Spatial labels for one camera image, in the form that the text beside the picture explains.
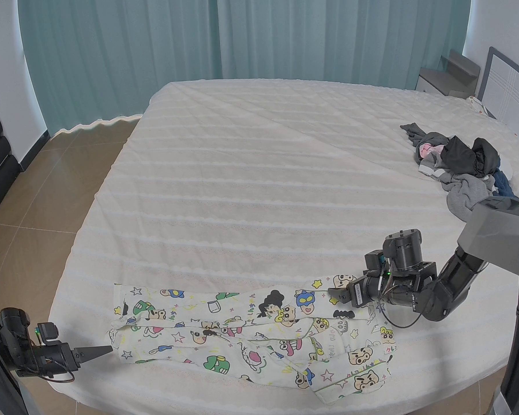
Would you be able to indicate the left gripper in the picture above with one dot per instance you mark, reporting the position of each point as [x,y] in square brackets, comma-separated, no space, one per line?
[54,359]

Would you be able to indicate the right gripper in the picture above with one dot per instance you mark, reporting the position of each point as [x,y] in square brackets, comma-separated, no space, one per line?
[367,292]

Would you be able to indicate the white printed pyjama top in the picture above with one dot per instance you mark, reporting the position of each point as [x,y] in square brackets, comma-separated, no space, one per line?
[251,339]

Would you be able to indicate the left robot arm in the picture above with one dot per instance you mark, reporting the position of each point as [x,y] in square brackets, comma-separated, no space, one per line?
[13,331]

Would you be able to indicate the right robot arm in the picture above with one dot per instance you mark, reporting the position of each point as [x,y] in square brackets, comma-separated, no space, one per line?
[450,283]

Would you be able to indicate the pile of clothes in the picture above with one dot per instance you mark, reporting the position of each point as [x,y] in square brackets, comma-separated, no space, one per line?
[462,167]

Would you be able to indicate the bed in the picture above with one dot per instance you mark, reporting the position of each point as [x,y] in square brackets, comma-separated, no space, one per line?
[285,167]

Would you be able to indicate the white printed pillow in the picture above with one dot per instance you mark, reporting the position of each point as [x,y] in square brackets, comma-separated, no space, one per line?
[480,106]

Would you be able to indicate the grey bedside table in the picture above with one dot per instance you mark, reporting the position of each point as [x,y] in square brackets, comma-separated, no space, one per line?
[441,80]

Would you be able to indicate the blue-green curtain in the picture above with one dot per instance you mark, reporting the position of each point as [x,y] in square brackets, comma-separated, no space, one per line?
[155,37]

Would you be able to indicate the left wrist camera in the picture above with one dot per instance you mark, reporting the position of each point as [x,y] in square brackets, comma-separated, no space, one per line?
[47,333]

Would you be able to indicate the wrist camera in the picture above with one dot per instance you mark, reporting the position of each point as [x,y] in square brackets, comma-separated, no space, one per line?
[47,333]
[374,262]

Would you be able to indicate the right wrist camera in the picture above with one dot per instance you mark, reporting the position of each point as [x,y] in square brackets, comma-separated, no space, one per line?
[374,262]

